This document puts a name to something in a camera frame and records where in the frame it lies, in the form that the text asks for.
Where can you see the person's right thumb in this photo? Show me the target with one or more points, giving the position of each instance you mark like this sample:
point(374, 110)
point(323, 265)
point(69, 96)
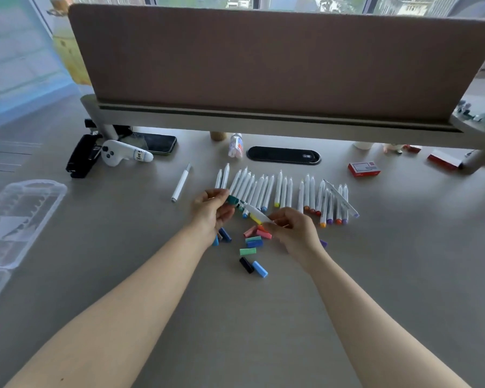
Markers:
point(277, 226)

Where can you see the grey desk shelf riser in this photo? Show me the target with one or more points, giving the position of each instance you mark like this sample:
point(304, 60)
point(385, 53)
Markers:
point(266, 121)

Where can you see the red staple box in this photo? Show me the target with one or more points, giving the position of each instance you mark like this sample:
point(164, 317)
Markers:
point(363, 169)

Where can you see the white capped pen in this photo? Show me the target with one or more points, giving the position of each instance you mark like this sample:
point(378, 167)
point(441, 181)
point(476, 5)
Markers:
point(181, 184)

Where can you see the person's right forearm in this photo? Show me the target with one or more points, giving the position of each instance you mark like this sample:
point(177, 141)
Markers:
point(372, 323)

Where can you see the black smartphone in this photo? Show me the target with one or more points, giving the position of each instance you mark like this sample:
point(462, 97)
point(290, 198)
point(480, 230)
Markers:
point(155, 143)

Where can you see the teal marker cap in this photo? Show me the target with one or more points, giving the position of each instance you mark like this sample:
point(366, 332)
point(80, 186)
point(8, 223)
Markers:
point(232, 200)

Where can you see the person's left thumb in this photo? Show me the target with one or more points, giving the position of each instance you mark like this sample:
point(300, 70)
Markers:
point(226, 213)

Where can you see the row of white markers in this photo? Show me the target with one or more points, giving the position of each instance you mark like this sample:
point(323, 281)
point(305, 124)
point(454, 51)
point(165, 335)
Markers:
point(283, 191)

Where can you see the person's left forearm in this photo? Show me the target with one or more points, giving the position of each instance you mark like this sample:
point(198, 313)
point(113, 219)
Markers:
point(117, 319)

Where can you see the yellow cabinet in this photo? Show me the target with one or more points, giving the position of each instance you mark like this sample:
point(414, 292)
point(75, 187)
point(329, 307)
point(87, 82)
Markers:
point(70, 56)

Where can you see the clear plastic storage case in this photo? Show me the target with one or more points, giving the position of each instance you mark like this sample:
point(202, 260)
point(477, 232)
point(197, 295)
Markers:
point(18, 222)

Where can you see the person's right hand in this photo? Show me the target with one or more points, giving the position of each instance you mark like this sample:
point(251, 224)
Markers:
point(301, 238)

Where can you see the small red box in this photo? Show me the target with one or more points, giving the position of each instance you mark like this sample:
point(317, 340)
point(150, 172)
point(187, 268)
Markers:
point(412, 148)

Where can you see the wooden cylinder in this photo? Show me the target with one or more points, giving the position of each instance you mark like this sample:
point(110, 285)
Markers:
point(218, 136)

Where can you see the black stapler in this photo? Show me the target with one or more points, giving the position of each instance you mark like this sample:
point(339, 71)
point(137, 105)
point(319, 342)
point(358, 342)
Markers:
point(82, 156)

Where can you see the small white glue bottle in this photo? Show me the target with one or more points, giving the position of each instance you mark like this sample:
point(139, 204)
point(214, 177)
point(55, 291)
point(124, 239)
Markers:
point(236, 146)

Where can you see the white cup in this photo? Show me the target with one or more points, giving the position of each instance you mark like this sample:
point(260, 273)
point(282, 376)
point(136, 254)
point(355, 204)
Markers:
point(363, 145)

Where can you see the pile of coloured caps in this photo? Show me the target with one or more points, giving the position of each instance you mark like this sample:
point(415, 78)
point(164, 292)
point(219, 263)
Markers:
point(254, 243)

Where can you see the white game controller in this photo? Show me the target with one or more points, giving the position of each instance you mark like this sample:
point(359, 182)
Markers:
point(120, 153)

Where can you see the white marker pen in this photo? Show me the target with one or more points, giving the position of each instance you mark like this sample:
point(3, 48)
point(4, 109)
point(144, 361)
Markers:
point(255, 212)

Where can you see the person's left hand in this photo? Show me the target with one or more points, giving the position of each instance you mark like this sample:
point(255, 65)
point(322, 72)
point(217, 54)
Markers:
point(208, 212)

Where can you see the red and white box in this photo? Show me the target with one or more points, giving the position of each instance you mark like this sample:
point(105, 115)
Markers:
point(443, 159)

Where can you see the brown felt desk divider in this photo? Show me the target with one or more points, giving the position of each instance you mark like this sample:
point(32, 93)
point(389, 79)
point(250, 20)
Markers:
point(279, 64)

